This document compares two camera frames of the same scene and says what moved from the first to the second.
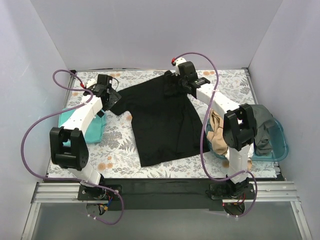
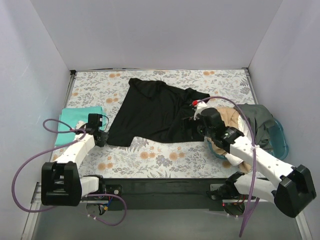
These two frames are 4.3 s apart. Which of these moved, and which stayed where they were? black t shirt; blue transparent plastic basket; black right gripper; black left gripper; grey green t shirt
Moved: black right gripper; black t shirt; black left gripper
Stayed: blue transparent plastic basket; grey green t shirt
